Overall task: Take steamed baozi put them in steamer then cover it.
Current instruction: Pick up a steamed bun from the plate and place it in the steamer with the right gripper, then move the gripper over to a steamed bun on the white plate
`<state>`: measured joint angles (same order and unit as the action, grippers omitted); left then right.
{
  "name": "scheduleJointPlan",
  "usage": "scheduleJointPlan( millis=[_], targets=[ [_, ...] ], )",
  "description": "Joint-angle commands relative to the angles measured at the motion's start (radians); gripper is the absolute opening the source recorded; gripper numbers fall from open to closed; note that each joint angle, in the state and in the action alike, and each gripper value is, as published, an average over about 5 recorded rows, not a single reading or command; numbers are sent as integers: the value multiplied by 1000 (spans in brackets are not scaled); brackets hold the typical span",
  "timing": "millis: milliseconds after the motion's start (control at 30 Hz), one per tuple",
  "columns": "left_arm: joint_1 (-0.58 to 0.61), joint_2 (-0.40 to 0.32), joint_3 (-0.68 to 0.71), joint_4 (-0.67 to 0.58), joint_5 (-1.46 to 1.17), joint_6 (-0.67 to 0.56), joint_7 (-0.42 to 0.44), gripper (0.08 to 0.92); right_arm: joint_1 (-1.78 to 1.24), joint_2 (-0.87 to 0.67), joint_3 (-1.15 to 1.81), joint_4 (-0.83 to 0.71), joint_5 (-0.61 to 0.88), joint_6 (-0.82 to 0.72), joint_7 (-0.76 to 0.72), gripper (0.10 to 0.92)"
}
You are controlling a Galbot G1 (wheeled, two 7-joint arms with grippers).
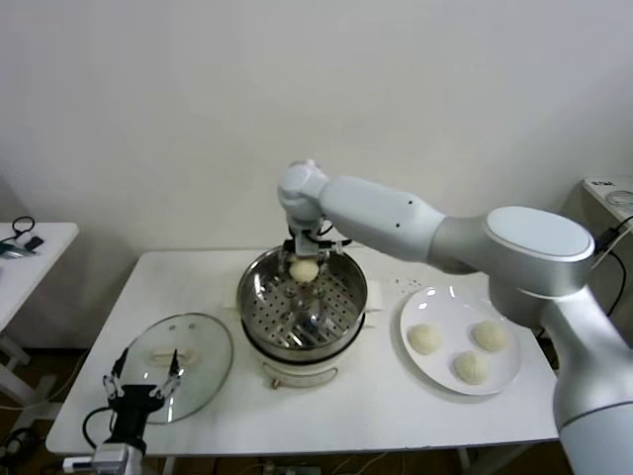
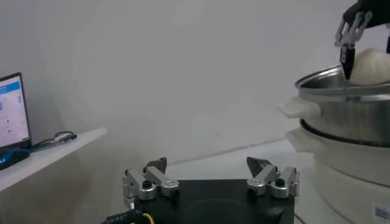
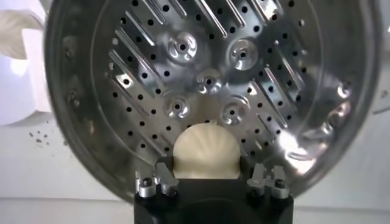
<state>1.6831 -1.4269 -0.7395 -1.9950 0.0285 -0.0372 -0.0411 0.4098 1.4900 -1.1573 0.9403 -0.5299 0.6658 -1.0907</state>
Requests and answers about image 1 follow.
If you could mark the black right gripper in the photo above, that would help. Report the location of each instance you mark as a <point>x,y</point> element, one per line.
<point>292,242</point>

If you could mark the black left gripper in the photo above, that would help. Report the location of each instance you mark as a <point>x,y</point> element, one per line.
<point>133,410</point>

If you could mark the white steamed baozi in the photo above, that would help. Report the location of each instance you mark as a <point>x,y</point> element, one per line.
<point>424,339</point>
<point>302,272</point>
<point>490,335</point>
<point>471,367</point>

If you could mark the round glass pot lid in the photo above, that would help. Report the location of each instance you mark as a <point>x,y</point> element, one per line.
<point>198,376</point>

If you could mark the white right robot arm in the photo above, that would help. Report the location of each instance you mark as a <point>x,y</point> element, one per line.
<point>376,213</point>

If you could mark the stainless steel steamer basket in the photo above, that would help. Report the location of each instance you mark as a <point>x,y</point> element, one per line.
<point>267,297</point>

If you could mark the white electric cooker base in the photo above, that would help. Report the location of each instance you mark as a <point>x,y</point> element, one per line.
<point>301,366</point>

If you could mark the white side table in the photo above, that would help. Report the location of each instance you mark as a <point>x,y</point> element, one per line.
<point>601,203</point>
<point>49,267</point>

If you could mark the white round plate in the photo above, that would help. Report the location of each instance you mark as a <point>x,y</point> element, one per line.
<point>445,307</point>

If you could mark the small black device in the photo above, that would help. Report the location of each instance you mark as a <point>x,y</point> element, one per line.
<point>34,243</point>

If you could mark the black power adapter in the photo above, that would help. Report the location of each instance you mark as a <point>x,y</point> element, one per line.
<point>605,240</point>

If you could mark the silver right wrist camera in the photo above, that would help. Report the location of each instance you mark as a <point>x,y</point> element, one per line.
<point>307,245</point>

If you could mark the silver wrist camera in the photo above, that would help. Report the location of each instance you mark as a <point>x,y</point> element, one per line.
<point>114,460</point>
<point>307,245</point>

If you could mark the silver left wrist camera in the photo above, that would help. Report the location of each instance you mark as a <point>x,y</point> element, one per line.
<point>114,460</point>

